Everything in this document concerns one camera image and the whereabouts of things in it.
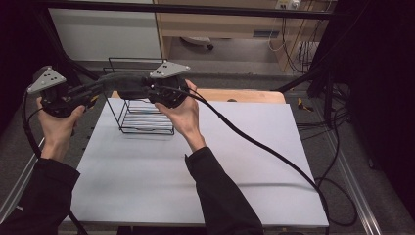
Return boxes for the wooden table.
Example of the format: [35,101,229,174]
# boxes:
[111,87,288,105]

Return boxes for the left hand-held gripper black cable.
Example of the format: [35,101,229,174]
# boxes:
[21,90,90,235]

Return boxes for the black metal frame strut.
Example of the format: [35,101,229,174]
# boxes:
[32,6,102,99]
[274,58,338,129]

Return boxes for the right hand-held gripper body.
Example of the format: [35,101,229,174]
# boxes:
[146,60,192,110]

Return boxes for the black metal frame crossbar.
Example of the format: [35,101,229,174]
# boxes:
[32,0,344,21]

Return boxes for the person's left hand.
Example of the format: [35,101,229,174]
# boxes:
[35,96,87,162]

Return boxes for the yellow black tape piece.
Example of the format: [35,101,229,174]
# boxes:
[297,97,314,113]

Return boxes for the right hand-held gripper black cable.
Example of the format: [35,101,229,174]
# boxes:
[161,84,358,235]

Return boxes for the person's right hand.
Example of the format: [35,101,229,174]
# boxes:
[154,79,208,154]

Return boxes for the white chair base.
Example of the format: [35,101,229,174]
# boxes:
[180,35,215,51]

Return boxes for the white cabinet panel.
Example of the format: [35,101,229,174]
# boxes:
[48,0,163,62]

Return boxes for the black floor cables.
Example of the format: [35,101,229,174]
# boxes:
[295,83,352,142]

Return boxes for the hand-held gripper black cable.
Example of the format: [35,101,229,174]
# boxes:
[21,90,90,235]
[161,84,358,235]

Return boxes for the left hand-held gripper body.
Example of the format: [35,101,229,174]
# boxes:
[26,65,96,118]

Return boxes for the light wooden desk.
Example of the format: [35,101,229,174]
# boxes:
[152,0,329,72]

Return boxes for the white power strip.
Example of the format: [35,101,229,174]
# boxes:
[275,0,301,11]

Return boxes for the dark grey towel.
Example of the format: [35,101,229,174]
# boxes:
[97,71,154,101]

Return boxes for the bundle of hanging cables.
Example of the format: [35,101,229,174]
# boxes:
[268,16,328,74]

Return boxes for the black wire rack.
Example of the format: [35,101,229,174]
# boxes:
[103,57,176,136]

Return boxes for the aluminium floor rail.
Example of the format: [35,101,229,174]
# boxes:
[0,136,47,223]
[321,130,384,235]

